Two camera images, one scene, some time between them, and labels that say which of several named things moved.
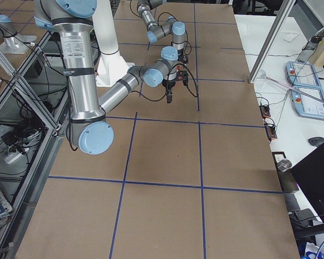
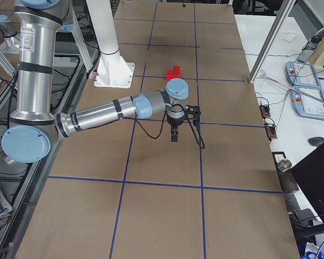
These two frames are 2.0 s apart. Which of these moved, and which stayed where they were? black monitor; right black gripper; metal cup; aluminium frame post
Moved: right black gripper
Stayed: metal cup; black monitor; aluminium frame post
